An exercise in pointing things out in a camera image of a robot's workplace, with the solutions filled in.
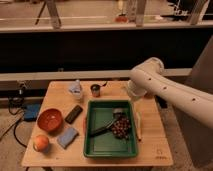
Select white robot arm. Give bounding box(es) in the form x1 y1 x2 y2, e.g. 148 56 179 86
127 57 213 129

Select green plastic tray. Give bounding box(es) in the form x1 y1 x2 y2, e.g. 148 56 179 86
83 100 138 158

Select wooden fork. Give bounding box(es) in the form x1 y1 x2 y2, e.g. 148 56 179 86
135 112 142 141

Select small metal cup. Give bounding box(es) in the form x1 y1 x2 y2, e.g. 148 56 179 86
90 84 100 97

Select dark brown bar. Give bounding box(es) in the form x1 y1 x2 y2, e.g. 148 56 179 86
65 105 83 124

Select bunch of dark grapes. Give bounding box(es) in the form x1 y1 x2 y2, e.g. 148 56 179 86
111 117 131 139

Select wooden table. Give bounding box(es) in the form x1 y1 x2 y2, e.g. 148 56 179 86
22 81 173 168

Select blue sponge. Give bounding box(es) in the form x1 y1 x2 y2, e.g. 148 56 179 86
57 127 78 149

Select orange bowl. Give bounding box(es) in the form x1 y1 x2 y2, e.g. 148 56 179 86
37 108 63 133

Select blue box on floor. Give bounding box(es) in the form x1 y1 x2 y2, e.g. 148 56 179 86
24 104 41 122

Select apple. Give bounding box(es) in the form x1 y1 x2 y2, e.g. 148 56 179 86
33 135 50 152

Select black handled spatula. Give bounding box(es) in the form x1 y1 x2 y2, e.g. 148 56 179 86
90 108 124 137

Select black cables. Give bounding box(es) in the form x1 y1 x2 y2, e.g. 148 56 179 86
0 87 28 148

